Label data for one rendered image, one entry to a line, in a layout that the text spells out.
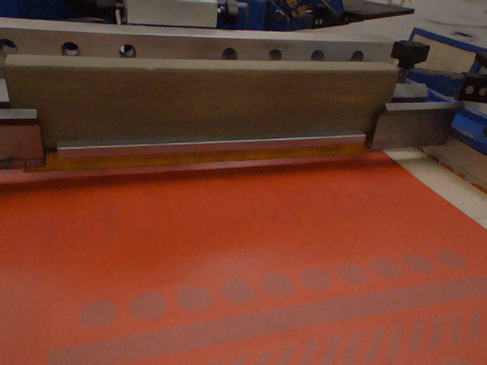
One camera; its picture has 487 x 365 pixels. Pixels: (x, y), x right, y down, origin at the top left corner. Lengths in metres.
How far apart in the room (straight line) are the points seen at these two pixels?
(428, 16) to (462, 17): 0.28
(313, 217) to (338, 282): 0.08
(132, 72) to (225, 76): 0.08
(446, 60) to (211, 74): 2.70
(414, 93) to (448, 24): 2.61
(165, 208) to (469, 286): 0.24
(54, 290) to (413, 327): 0.23
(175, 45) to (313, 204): 0.31
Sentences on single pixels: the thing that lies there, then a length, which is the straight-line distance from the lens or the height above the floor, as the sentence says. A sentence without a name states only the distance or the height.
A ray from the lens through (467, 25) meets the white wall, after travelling 3.05.
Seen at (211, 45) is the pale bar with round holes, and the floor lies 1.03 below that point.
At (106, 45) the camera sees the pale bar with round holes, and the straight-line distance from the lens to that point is 0.61.
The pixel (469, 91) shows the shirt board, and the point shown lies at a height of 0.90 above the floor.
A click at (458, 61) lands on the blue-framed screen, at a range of 2.98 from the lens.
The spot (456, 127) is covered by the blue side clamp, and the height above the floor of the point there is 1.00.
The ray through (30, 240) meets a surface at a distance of 0.36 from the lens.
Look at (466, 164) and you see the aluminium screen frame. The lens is 0.53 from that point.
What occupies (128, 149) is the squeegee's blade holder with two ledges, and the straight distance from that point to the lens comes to 0.40.
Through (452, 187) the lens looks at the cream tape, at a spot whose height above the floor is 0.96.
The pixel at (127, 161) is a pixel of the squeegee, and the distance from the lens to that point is 0.43.
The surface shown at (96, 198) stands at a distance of 0.40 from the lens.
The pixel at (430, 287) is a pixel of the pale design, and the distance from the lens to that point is 0.35.
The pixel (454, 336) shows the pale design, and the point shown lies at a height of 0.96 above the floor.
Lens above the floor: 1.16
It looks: 29 degrees down
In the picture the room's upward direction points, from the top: 6 degrees clockwise
